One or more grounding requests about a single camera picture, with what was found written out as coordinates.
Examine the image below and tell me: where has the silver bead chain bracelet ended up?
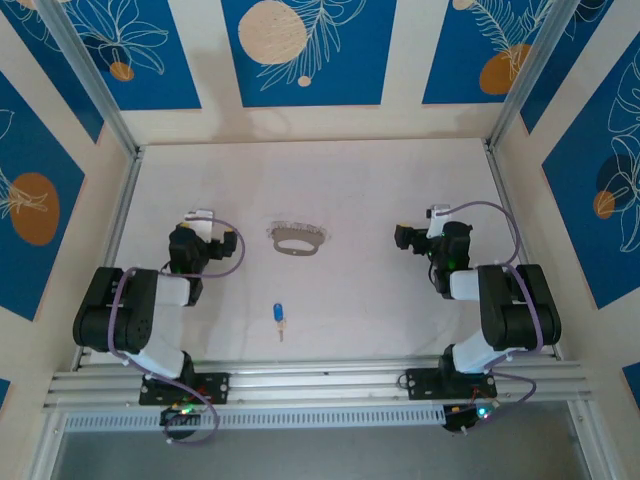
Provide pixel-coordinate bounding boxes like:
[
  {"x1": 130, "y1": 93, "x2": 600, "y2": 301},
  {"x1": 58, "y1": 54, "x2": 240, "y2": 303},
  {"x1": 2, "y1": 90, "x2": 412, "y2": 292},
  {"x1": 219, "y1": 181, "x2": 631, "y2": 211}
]
[{"x1": 266, "y1": 220, "x2": 332, "y2": 259}]

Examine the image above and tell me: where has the key with blue head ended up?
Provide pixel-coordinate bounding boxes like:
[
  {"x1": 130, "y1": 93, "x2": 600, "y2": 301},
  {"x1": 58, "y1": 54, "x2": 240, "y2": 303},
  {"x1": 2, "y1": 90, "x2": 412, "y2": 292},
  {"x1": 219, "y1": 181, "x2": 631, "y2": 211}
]
[{"x1": 272, "y1": 302, "x2": 287, "y2": 344}]

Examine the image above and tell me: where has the black controller board with LED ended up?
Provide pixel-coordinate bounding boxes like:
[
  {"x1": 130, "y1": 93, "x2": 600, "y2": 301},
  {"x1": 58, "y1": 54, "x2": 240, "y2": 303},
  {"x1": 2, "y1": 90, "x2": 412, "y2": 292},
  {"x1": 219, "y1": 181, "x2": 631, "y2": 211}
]
[
  {"x1": 158, "y1": 405, "x2": 202, "y2": 427},
  {"x1": 442, "y1": 402, "x2": 497, "y2": 434}
]

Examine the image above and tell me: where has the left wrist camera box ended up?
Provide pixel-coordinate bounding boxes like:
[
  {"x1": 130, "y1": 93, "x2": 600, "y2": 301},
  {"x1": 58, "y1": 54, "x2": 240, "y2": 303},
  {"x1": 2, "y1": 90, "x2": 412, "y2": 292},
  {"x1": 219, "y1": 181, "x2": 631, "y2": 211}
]
[{"x1": 183, "y1": 208, "x2": 217, "y2": 241}]

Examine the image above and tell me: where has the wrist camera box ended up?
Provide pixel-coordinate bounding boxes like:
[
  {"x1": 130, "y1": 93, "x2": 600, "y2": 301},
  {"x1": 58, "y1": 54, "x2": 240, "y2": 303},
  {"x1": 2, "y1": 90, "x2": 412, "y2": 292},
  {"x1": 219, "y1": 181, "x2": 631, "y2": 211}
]
[
  {"x1": 183, "y1": 208, "x2": 217, "y2": 241},
  {"x1": 425, "y1": 203, "x2": 454, "y2": 239}
]

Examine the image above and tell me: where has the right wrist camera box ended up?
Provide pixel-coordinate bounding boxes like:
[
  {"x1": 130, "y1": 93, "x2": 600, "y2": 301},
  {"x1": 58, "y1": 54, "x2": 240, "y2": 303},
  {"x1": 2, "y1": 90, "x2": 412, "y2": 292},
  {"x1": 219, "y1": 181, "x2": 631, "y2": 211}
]
[{"x1": 425, "y1": 203, "x2": 454, "y2": 239}]

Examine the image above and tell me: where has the aluminium table side rail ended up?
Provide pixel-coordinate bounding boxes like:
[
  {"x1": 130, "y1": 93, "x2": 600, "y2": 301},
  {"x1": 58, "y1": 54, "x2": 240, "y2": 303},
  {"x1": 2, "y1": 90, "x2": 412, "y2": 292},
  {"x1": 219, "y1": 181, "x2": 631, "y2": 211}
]
[
  {"x1": 73, "y1": 147, "x2": 146, "y2": 372},
  {"x1": 484, "y1": 142, "x2": 561, "y2": 359}
]

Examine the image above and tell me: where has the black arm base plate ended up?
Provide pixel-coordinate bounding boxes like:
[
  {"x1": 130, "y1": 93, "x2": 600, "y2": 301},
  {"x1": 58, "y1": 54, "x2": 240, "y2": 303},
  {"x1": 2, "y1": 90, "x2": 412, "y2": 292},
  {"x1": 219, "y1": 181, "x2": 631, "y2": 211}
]
[
  {"x1": 405, "y1": 367, "x2": 499, "y2": 401},
  {"x1": 138, "y1": 372, "x2": 231, "y2": 405}
]

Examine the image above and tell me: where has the long aluminium mounting rail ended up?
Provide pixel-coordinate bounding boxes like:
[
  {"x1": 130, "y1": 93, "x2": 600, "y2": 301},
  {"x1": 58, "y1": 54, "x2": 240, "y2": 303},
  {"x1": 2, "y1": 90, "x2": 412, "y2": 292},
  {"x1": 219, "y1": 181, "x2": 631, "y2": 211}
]
[{"x1": 42, "y1": 355, "x2": 594, "y2": 412}]

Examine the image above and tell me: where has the aluminium frame post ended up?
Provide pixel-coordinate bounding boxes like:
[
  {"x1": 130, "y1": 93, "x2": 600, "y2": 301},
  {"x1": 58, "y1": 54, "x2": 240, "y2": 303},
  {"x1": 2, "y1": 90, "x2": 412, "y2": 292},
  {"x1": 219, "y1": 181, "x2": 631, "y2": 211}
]
[
  {"x1": 37, "y1": 0, "x2": 144, "y2": 159},
  {"x1": 487, "y1": 0, "x2": 614, "y2": 151}
]

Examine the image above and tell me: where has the white slotted cable duct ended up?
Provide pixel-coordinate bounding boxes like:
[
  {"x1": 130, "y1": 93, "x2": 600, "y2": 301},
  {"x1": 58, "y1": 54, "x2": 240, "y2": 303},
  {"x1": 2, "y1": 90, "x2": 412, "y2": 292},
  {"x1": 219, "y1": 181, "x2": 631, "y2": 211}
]
[{"x1": 63, "y1": 407, "x2": 448, "y2": 432}]

